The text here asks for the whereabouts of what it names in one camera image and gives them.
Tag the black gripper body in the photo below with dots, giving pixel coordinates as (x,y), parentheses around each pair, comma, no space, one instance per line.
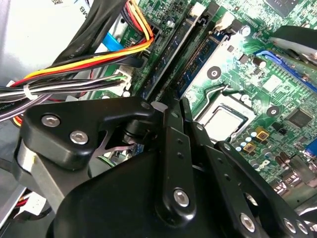
(111,210)

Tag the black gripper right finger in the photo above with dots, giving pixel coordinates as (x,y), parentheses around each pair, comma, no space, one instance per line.
(223,173)

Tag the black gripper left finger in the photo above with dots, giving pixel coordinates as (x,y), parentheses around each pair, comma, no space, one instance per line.
(74,116)

